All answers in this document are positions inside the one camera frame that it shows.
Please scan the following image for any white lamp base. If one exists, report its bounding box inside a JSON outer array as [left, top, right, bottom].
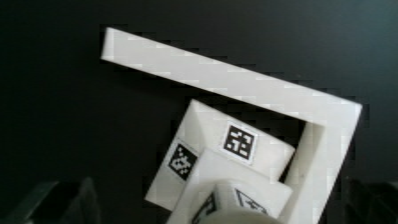
[[146, 101, 293, 224]]

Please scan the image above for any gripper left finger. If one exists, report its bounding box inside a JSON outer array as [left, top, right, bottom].
[[0, 177, 101, 224]]

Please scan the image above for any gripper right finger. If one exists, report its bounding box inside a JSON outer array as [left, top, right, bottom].
[[345, 180, 398, 224]]

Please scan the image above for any white lamp bulb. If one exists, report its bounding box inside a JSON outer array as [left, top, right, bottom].
[[188, 180, 288, 224]]

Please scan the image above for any white U-shaped fence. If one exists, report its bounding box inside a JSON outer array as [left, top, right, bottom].
[[101, 28, 362, 224]]

